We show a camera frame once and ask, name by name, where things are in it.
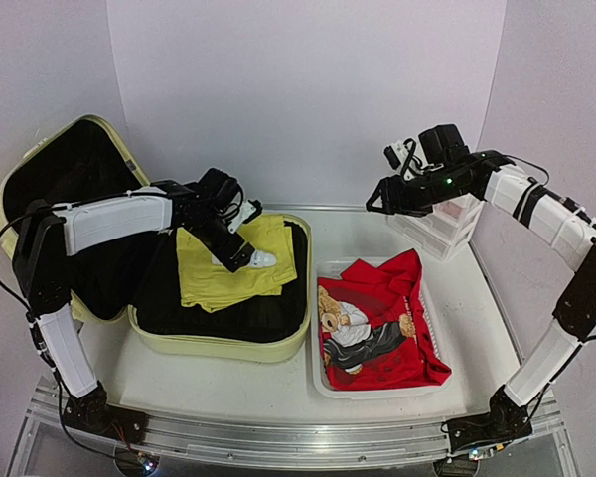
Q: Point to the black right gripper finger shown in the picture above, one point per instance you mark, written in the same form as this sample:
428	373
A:
384	198
414	213

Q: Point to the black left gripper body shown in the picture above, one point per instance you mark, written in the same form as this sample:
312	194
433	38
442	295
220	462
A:
209	236

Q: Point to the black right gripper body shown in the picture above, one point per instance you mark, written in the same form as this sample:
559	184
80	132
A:
393	192

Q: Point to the white plastic drawer organizer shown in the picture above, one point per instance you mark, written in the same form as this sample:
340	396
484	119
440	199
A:
445	231

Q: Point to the yellow garment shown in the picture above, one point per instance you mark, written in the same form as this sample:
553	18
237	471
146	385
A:
213	288

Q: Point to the white small bottle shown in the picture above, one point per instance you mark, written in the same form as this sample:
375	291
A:
255	259

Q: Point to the white perforated plastic basket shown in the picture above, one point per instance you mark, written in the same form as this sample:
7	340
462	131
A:
367	387

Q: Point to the pale green hard-shell suitcase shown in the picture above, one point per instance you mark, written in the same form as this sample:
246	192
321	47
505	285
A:
264	329

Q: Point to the red garment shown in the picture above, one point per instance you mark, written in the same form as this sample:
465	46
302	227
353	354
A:
402	348

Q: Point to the white printed garment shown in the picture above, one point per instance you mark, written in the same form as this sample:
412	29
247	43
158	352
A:
349	340

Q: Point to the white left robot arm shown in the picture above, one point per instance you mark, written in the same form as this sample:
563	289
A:
97	244

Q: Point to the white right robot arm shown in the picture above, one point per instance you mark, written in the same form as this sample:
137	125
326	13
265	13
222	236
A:
501	181

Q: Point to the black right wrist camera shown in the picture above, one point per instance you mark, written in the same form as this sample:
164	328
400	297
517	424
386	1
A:
443	145

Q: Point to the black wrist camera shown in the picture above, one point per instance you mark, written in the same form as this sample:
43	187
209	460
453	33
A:
219	189
443	145

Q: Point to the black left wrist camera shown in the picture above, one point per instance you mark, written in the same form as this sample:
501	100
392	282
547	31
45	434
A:
219	189

